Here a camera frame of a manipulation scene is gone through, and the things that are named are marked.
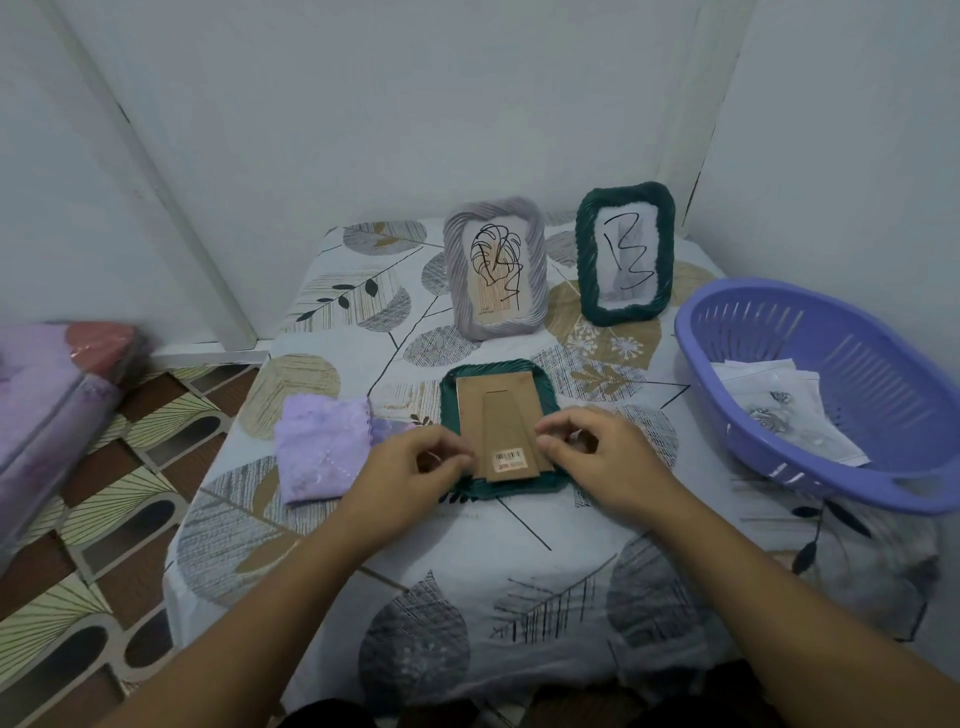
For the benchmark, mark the person's right hand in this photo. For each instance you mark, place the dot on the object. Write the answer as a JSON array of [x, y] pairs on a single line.
[[615, 469]]

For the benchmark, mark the person's left hand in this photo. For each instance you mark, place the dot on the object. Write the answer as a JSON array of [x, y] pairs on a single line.
[[390, 495]]

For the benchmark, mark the person's right thumb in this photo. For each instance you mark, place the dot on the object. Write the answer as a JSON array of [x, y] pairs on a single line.
[[562, 454]]

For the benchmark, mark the person's left thumb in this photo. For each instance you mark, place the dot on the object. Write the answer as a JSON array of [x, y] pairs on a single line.
[[450, 474]]

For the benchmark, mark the green frame with cardboard back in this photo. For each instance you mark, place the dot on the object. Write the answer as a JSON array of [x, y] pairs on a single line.
[[504, 420]]

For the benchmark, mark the person's right forearm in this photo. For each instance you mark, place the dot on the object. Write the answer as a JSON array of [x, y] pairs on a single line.
[[780, 622]]

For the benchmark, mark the person's left forearm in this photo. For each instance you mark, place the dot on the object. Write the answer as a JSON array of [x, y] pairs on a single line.
[[262, 630]]

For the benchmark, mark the leaf print tablecloth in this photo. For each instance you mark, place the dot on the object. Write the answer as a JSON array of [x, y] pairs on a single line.
[[480, 592]]

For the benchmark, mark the purple microfibre cloth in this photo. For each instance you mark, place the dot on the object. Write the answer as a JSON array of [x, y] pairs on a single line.
[[319, 446]]

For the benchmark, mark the white printed paper sheet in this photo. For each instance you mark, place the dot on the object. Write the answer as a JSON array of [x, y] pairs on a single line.
[[814, 427], [750, 379]]

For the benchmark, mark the person's dark trousers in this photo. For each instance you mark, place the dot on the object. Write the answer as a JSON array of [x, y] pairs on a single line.
[[525, 701]]

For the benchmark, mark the purple plastic basket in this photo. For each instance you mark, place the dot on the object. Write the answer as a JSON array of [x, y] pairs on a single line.
[[885, 360]]

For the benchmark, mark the grey ribbed picture frame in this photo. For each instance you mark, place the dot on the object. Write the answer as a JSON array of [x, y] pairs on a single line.
[[496, 266]]

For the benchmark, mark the green frame with line drawing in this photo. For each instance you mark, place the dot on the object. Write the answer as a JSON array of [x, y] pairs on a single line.
[[626, 251]]

